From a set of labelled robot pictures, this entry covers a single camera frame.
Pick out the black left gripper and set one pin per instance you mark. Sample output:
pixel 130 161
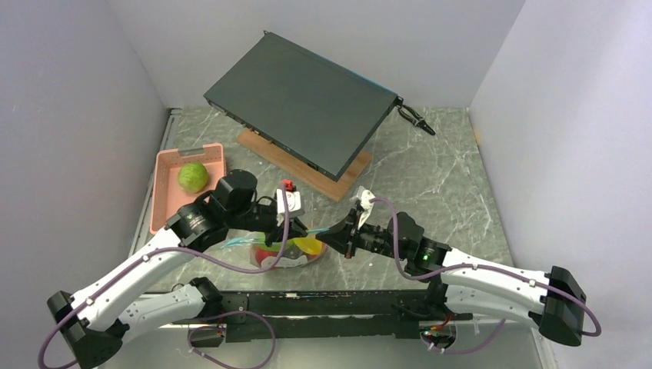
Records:
pixel 296 228

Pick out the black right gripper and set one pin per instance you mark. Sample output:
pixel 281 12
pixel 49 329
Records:
pixel 344 235

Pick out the green star fruit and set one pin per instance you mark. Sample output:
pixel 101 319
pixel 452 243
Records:
pixel 273 247

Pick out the clear zip top bag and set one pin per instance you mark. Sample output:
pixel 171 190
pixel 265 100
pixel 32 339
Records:
pixel 297 252

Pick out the red apple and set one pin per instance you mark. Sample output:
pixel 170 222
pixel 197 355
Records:
pixel 264 258

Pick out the pink plastic basket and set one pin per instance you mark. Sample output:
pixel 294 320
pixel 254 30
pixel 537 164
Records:
pixel 167 196

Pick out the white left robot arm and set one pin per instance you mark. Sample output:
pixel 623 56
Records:
pixel 97 320

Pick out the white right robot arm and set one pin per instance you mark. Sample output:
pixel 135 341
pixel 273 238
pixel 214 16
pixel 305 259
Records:
pixel 457 283

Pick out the wooden board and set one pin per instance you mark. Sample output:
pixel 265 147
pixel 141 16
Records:
pixel 335 190

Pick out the green cabbage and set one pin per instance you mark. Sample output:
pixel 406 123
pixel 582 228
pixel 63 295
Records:
pixel 193 177

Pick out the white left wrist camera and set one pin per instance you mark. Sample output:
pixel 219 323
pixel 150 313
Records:
pixel 289 200

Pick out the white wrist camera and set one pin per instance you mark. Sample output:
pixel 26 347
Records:
pixel 289 200
pixel 364 205

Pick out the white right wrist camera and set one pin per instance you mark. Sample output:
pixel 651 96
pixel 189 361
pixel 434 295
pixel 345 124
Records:
pixel 364 205

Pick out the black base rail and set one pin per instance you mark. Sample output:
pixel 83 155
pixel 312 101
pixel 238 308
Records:
pixel 247 316

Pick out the dark grey network switch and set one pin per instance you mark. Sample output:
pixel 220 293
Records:
pixel 314 109

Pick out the black cable connector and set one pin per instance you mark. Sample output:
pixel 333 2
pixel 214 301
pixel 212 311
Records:
pixel 410 115

